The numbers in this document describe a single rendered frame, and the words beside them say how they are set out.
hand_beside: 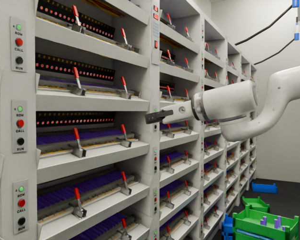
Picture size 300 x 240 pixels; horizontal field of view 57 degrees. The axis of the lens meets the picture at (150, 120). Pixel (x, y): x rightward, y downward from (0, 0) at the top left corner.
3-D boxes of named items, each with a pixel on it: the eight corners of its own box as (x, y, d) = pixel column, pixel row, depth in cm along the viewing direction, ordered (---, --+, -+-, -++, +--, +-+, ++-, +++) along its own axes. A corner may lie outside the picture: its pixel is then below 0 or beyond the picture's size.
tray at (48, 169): (147, 153, 124) (153, 133, 123) (33, 185, 71) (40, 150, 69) (112, 139, 133) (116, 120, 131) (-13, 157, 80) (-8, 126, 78)
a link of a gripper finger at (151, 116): (161, 120, 83) (142, 125, 86) (165, 120, 86) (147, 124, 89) (159, 110, 83) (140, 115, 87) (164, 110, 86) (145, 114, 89)
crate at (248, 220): (298, 230, 155) (299, 216, 155) (288, 243, 140) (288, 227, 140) (246, 216, 175) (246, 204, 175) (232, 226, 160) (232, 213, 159)
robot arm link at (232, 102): (215, 120, 84) (207, 90, 83) (261, 110, 77) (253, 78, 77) (207, 125, 76) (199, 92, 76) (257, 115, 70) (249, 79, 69)
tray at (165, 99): (197, 111, 185) (203, 91, 183) (156, 111, 132) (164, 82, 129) (171, 103, 194) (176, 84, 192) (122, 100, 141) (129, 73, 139)
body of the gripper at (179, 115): (197, 120, 76) (161, 127, 81) (208, 119, 85) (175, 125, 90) (192, 93, 76) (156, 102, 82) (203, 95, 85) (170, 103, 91)
